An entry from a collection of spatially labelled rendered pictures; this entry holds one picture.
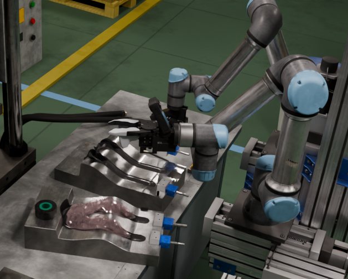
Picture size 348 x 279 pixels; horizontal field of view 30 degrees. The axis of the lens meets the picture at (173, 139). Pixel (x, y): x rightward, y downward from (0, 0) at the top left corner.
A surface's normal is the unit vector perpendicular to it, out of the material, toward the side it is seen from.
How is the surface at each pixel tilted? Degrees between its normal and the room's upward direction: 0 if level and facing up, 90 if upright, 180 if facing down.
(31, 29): 90
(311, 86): 83
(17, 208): 0
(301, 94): 82
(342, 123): 90
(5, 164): 0
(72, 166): 0
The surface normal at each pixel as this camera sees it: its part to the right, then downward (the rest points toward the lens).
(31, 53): 0.92, 0.28
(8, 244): 0.10, -0.84
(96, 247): -0.10, 0.52
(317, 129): -0.37, 0.47
